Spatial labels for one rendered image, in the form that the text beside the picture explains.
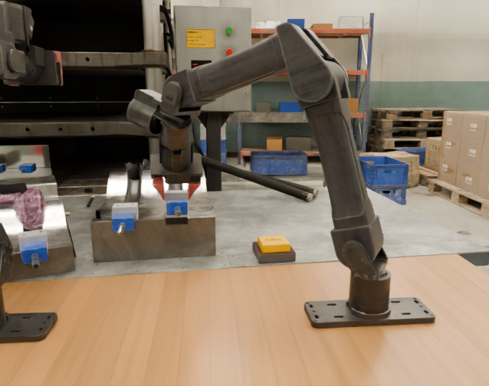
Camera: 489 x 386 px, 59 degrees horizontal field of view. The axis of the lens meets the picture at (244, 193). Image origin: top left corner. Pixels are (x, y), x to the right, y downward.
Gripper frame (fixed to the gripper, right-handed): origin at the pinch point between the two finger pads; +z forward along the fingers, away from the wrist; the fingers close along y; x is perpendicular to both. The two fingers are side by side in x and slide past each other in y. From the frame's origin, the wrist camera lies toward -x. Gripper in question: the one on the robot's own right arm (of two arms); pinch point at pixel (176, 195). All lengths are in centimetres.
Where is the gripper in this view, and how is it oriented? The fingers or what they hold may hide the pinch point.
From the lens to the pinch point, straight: 94.8
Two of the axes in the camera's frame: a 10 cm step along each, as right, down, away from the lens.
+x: 1.5, 6.9, -7.1
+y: -9.8, 0.3, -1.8
